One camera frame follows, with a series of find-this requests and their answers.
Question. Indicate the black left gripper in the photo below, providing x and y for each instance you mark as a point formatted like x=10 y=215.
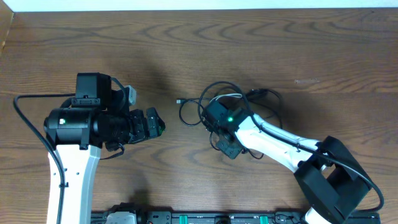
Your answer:
x=142 y=125

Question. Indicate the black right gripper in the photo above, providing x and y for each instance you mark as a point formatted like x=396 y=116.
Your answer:
x=229 y=152

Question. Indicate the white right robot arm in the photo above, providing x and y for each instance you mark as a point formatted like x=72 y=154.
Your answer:
x=329 y=176

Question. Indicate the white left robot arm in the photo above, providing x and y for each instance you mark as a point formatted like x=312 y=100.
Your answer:
x=77 y=136

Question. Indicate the brown side panel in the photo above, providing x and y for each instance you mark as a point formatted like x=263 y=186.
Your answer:
x=6 y=18

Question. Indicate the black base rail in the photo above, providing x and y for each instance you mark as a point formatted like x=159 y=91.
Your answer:
x=130 y=213

